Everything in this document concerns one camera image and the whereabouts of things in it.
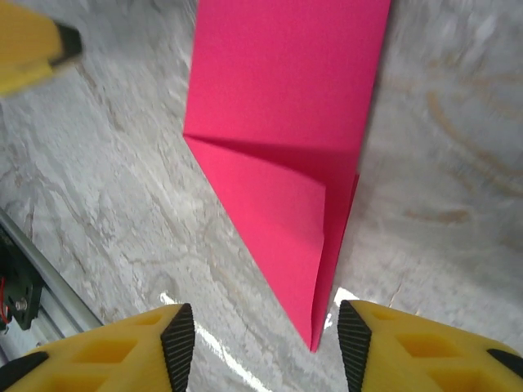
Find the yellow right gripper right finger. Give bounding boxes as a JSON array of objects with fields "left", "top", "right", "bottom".
[{"left": 337, "top": 300, "right": 523, "bottom": 392}]

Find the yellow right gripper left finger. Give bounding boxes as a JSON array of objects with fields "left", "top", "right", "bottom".
[{"left": 0, "top": 302, "right": 195, "bottom": 392}]

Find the pink paper sheet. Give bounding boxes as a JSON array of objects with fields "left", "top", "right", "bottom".
[{"left": 182, "top": 0, "right": 392, "bottom": 353}]

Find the aluminium table frame rail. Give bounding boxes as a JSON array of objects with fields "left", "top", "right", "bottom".
[{"left": 0, "top": 207, "right": 105, "bottom": 344}]

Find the black bracket with screw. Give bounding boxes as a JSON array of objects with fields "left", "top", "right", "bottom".
[{"left": 0, "top": 228, "right": 44, "bottom": 332}]

